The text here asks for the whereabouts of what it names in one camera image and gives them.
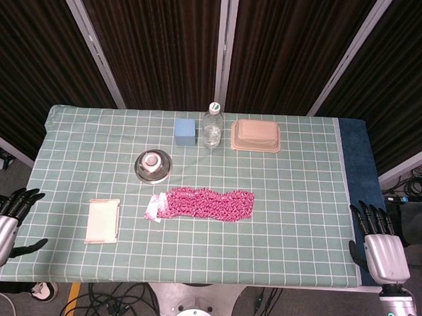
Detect clear plastic water bottle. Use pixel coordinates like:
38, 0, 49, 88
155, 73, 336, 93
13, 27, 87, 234
200, 101, 225, 150

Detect pink knitted cloth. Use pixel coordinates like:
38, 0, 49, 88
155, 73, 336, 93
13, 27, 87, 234
157, 185, 257, 225

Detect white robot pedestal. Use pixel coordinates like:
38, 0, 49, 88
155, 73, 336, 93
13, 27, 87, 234
145, 280, 248, 316

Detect dark blue table cover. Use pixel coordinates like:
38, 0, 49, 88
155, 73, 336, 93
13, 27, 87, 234
327, 117, 394, 288

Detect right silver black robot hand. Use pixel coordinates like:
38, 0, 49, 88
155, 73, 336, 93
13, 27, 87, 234
346, 199, 416, 287

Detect metal bowl with cup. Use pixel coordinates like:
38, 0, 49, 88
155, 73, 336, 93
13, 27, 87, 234
134, 148, 174, 184

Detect green checked tablecloth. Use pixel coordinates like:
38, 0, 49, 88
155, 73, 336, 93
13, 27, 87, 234
0, 100, 372, 301

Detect white rectangular box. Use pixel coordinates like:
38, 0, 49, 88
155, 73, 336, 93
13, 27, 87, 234
83, 197, 121, 247

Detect black floor cable bundle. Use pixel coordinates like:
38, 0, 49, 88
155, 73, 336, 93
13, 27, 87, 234
84, 280, 172, 316

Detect grey aluminium partition post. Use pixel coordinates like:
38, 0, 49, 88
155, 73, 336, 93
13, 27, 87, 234
307, 0, 396, 121
214, 0, 240, 112
49, 0, 132, 109

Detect beige plastic food container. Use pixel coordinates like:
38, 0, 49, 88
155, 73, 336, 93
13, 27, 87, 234
230, 118, 283, 155

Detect blue foam cube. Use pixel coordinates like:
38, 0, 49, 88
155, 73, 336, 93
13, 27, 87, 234
172, 118, 199, 147

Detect white black sneaker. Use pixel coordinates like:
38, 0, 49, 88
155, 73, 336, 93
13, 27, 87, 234
29, 280, 59, 303

